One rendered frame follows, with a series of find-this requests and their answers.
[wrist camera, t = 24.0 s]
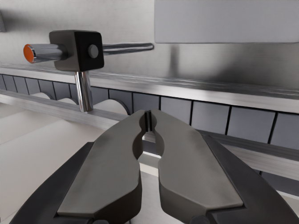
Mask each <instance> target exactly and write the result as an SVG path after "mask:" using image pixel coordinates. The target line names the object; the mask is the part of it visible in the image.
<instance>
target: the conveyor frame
mask: <svg viewBox="0 0 299 224"><path fill-rule="evenodd" d="M0 74H6V75H13V76H23V77H29V78H36V79H43V80H52V81H59V82H66V83H73V84H75V77H74V72H67V71H60V70H57V69H56V68H53V67H42V66H32V65H21V64H7V63H0ZM89 79H90V86H96V87H103V88H112V89H119V90H126V91H133V92H142V93H148V94H155V95H162V96H171V97H178V98H185V99H192V100H201V101H208V102H215V103H222V104H231V105H237V106H244V107H251V108H260V109H267V110H274V111H281V112H290V113H297V114H299V88H285V87H275V86H264V85H253V84H239V83H228V82H217V81H207V80H192V79H182V78H171V77H161V76H146V75H135V74H124V73H114V72H99V71H89ZM277 192H278V193H279V194H281V195H284V196H288V197H291V198H294V199H297V200H299V197H298V196H294V195H291V194H287V193H284V192H280V191H277Z"/></svg>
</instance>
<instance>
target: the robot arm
mask: <svg viewBox="0 0 299 224"><path fill-rule="evenodd" d="M148 123H149V128H150V131H152V132H153V133H154V134H155V143H156V152H157V153H158V154H159V155H160V156H161V158H160V160H159V162H158V182H159V194H160V202H161V208H162V210H163V211H164V212H165V213H166V214H168V215H170V216H171V217H173V218H175V219H177V220H179V221H181V222H182V223H184V224H299V217H298V216H297V215H296V213H295V212H294V211H293V210H292V208H291V207H290V206H289V204H288V203H287V202H286V201H285V200H284V199H283V198H282V197H281V195H280V194H279V193H278V192H277V191H276V190H275V189H274V188H273V187H272V186H271V185H270V184H269V183H268V182H267V181H266V180H265V179H264V178H263V177H262V176H260V175H259V174H258V173H257V172H256V171H255V170H253V169H252V168H251V167H250V166H248V165H247V164H246V163H244V162H243V161H242V160H241V159H239V158H238V157H237V156H236V155H234V154H233V153H232V152H230V151H229V150H228V149H226V148H225V147H224V146H222V145H221V144H220V143H219V142H218V141H216V140H215V139H214V138H212V137H211V136H210V135H208V136H203V135H202V134H201V133H200V132H198V131H197V130H196V129H194V128H193V127H191V126H190V125H188V124H187V123H185V122H183V121H181V120H179V119H177V118H175V117H173V116H171V115H169V114H167V113H165V112H162V111H160V110H158V109H155V108H154V109H151V110H148V111H145V110H139V111H137V112H135V113H133V114H132V115H130V116H128V117H126V118H125V119H123V120H121V121H120V122H118V123H116V124H115V125H113V126H112V127H110V128H109V129H107V130H106V131H105V132H104V133H102V134H101V135H100V136H99V137H98V138H97V139H96V140H95V141H94V142H87V143H86V144H85V145H84V146H83V147H81V148H80V149H79V150H78V151H77V152H76V153H75V154H74V155H73V156H72V157H70V158H69V159H68V160H67V161H66V162H65V163H64V164H63V165H62V166H60V167H59V168H58V169H57V170H56V171H55V172H54V173H53V174H52V175H51V176H50V177H49V178H48V179H47V180H45V181H44V182H43V183H42V184H41V185H40V186H39V187H38V188H37V189H36V190H35V192H34V193H33V194H32V195H31V196H30V197H29V198H28V199H27V200H26V202H25V203H24V204H23V205H22V206H21V208H20V209H19V210H18V212H17V213H16V214H15V216H14V217H13V218H12V220H11V221H10V223H9V224H124V223H126V222H127V221H129V220H130V219H132V218H134V217H135V216H136V215H137V214H138V213H139V212H140V210H141V200H142V184H141V171H140V164H139V162H138V158H139V157H140V156H141V154H142V153H143V143H142V137H143V136H144V135H145V133H146V132H148Z"/></svg>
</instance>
